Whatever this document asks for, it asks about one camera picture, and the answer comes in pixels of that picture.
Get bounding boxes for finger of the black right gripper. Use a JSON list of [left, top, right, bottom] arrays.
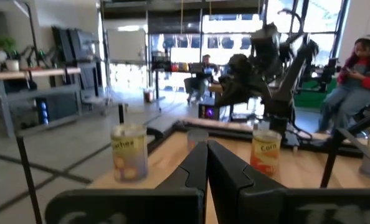
[[244, 79, 272, 103], [216, 76, 245, 107]]

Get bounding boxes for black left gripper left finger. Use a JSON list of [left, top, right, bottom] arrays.
[[155, 140, 209, 192]]

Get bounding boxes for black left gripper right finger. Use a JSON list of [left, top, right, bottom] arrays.
[[207, 139, 286, 224]]

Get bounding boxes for computer case purple light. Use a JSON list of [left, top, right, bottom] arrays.
[[198, 104, 221, 121]]

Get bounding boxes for person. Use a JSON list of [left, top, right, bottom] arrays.
[[184, 54, 220, 104], [317, 34, 370, 135]]

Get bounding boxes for small grey lid can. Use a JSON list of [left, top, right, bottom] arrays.
[[186, 129, 209, 153]]

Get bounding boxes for corn can red orange label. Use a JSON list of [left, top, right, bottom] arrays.
[[249, 129, 282, 177]]

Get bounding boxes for green box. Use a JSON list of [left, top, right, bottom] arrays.
[[293, 77, 338, 110]]

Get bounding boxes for peaches can purple yellow label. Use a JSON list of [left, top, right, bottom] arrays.
[[110, 123, 149, 184]]

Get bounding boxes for small waste bin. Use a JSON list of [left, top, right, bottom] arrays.
[[143, 88, 156, 103]]

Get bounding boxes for whiteboard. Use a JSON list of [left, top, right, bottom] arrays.
[[106, 28, 148, 65]]

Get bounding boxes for computer tower blue lights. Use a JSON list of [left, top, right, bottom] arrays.
[[34, 93, 80, 125]]

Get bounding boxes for black computer monitor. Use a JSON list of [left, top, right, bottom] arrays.
[[50, 26, 77, 65], [68, 28, 99, 63]]

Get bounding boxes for workbench wooden top grey legs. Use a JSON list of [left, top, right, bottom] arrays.
[[0, 67, 83, 139]]

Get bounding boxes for green plant white pot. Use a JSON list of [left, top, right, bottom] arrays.
[[0, 35, 21, 73]]

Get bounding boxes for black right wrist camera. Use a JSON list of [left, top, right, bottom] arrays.
[[250, 23, 281, 56]]

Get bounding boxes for black aluminium table frame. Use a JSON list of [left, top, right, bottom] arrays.
[[146, 119, 365, 158]]

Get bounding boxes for wooden shelf black wire frame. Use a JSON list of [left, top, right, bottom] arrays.
[[16, 104, 370, 224]]

